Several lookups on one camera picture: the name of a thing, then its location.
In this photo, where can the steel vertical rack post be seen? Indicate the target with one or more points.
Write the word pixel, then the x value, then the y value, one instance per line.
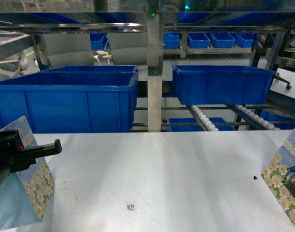
pixel 155 38

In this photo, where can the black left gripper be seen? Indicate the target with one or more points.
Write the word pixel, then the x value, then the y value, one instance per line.
pixel 11 144

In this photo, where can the blue crate left front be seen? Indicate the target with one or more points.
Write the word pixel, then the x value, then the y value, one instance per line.
pixel 71 102

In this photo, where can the blue crate right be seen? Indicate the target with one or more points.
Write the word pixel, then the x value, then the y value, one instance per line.
pixel 217 84

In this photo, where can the small QR code sticker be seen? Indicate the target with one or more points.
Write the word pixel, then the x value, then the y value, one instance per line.
pixel 131 205

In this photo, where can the blue crate behind left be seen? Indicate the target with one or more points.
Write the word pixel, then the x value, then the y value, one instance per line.
pixel 89 68

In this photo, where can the flower gift bag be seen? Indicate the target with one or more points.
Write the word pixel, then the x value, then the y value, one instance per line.
pixel 25 195
pixel 279 176

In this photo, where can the white roller conveyor track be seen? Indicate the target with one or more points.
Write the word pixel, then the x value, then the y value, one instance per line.
pixel 201 118

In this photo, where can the blue crate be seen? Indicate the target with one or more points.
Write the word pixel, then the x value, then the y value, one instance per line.
pixel 217 84
pixel 71 102
pixel 89 68

